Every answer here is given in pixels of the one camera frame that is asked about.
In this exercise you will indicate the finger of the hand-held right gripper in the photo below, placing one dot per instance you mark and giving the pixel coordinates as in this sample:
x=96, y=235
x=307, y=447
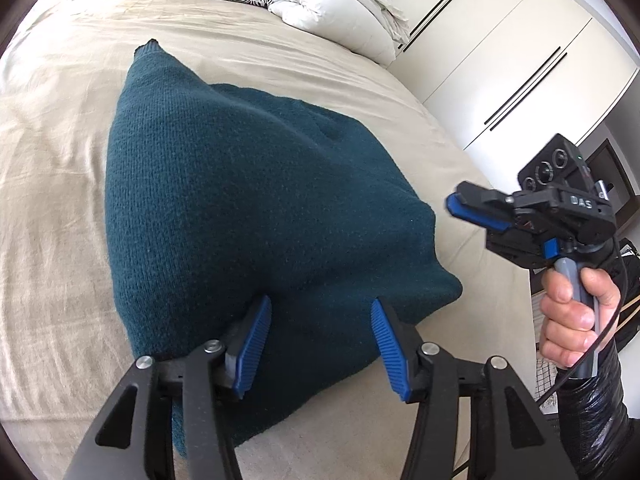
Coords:
x=457, y=206
x=482, y=193

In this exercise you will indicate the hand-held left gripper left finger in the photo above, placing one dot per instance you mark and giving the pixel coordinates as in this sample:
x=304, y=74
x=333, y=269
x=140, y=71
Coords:
x=252, y=347

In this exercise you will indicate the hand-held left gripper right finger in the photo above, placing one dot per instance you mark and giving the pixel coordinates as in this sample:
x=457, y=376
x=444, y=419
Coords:
x=390, y=355

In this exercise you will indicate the dark teal knit sweater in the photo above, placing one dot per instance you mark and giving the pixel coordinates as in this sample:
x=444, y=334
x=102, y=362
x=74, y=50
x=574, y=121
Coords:
x=250, y=185

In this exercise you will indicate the person's right forearm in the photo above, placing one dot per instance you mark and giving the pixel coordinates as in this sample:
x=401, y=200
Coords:
x=600, y=420

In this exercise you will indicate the person's right hand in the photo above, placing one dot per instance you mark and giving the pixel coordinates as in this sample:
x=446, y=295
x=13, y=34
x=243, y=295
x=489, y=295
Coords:
x=562, y=325

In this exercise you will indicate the dark cabinet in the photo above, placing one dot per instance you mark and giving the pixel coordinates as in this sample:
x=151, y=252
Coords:
x=610, y=170

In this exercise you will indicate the white wardrobe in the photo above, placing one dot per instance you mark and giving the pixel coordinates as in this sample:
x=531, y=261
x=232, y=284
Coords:
x=500, y=35

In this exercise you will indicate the white duvet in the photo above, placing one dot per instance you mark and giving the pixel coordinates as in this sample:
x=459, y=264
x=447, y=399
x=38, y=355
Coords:
x=330, y=15

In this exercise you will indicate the bed with beige sheet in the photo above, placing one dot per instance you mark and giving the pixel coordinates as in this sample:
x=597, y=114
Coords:
x=60, y=135

